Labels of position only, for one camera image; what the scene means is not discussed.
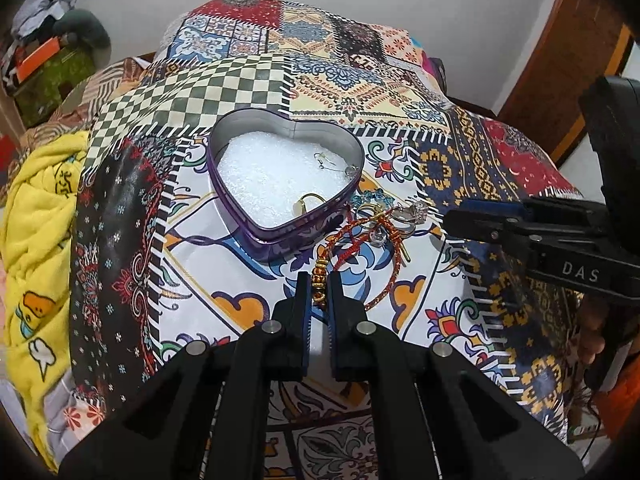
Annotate person's right hand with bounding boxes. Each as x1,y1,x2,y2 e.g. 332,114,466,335
577,300,610,367

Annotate green printed box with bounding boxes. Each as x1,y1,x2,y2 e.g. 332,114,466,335
10,47,98,128

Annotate black cable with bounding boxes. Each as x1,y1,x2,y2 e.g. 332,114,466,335
567,390,608,471

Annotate teal beaded jewelry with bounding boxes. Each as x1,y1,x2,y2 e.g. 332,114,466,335
353,187,387,207

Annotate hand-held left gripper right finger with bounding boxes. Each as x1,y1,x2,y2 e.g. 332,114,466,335
327,272,586,480

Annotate brown wooden door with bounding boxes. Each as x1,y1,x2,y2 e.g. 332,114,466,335
497,0,636,168

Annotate purple heart-shaped tin box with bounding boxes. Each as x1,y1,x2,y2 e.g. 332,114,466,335
206,108,364,262

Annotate brown striped blanket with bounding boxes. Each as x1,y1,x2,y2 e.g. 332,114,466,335
20,55,156,148

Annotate patchwork printed blanket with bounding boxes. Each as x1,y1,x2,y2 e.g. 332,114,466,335
67,0,583,480

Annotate dark green cushion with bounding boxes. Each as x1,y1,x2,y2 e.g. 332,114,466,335
52,8,112,68

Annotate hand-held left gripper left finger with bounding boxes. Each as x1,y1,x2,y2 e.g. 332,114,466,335
57,272,313,480

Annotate yellow cartoon blanket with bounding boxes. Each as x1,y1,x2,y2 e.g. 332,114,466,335
0,130,93,471

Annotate red braided bracelet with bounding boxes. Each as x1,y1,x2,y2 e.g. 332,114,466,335
311,211,417,312

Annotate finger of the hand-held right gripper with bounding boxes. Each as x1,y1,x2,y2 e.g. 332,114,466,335
443,209,507,247
456,198,525,218

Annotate gold ring in tin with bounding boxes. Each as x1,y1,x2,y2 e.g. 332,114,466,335
291,193,328,217

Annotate silver ring with stones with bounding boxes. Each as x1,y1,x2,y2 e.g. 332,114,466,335
391,200,429,226

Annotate grey and white cloth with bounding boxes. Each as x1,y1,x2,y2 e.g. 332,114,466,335
11,0,81,40

